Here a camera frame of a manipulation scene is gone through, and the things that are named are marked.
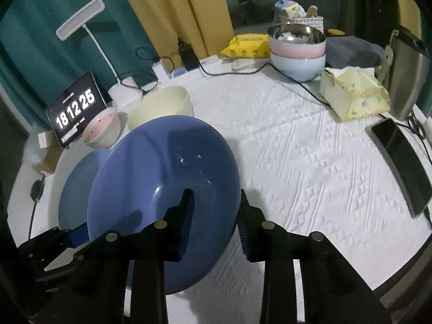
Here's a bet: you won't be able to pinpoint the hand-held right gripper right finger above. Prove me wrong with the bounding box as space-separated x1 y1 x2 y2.
240 189 394 324

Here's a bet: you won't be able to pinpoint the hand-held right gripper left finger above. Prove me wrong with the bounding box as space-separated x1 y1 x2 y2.
32 189 194 324

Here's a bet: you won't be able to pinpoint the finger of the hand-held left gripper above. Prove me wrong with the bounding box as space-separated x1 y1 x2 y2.
35 223 98 275

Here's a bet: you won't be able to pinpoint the light blue plate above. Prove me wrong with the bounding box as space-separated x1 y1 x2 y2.
58 150 112 230

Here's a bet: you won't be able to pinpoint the large blue bowl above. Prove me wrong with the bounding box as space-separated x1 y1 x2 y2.
87 115 241 294

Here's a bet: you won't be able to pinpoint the white bowl with pink inside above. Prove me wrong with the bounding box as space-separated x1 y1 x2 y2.
83 107 121 150

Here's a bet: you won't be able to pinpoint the cream bowl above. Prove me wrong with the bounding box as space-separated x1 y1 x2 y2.
127 86 194 132

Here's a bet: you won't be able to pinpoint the cardboard box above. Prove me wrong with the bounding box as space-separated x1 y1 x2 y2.
32 138 63 175

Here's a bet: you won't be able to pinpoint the clear plastic bag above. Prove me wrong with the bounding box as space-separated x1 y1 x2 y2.
23 142 44 167

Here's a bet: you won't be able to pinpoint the tablet showing clock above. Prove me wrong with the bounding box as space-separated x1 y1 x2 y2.
46 71 106 148

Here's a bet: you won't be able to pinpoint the white desk lamp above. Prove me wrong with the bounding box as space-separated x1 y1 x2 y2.
56 0 142 109

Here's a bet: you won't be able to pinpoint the white charger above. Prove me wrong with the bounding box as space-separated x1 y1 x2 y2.
153 59 171 82

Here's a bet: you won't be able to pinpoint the white power strip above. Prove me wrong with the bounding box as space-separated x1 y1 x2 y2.
170 56 248 82

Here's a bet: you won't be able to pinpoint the black charger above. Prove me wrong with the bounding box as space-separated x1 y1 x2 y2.
178 38 200 71

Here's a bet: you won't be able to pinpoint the black smartphone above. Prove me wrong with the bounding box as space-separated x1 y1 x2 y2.
368 118 432 219

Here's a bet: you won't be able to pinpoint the pale blue bowl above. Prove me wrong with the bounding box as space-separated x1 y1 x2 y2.
271 52 326 82

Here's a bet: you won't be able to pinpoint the yellow tissue pack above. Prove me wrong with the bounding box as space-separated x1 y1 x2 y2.
319 67 390 122

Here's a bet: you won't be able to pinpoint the yellow wet wipes pack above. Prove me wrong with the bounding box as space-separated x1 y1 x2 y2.
220 33 271 59

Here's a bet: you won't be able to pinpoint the black scissors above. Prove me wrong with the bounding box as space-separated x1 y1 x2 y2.
407 111 426 139

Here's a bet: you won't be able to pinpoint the steel bowl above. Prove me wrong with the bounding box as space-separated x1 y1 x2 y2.
267 24 326 46

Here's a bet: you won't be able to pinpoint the grey cloth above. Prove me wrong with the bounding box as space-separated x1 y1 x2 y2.
325 36 387 68

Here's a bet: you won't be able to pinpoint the yellow curtain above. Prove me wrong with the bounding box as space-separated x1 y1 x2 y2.
393 0 422 38
113 0 235 59

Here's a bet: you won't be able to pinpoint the white container with snacks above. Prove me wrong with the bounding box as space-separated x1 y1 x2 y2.
274 0 324 32

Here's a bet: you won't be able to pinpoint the teal curtain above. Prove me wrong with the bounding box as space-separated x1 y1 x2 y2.
0 0 159 136

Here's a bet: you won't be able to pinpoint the steel thermos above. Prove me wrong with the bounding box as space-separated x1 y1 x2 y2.
381 30 429 121

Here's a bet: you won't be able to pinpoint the black round puck with cable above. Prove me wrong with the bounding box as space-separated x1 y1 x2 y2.
28 175 46 242

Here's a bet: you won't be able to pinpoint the black charging cable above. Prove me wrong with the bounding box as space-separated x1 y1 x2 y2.
197 59 329 106

